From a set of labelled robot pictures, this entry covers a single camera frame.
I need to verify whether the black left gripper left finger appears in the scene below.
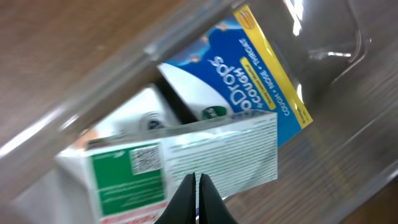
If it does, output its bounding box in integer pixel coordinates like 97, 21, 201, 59
155, 173, 196, 224

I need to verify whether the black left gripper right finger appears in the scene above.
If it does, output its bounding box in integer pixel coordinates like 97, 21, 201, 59
198, 174, 238, 224

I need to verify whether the white green medicine box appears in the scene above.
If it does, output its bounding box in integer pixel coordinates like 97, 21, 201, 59
56, 110, 278, 223

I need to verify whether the white Hansaplast plaster box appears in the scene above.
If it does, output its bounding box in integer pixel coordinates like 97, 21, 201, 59
73, 83, 183, 150

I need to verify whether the blue yellow cough drops bag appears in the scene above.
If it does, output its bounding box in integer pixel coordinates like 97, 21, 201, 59
158, 5, 313, 146

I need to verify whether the clear plastic container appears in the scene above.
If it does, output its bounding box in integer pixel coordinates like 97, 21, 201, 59
1, 0, 397, 223

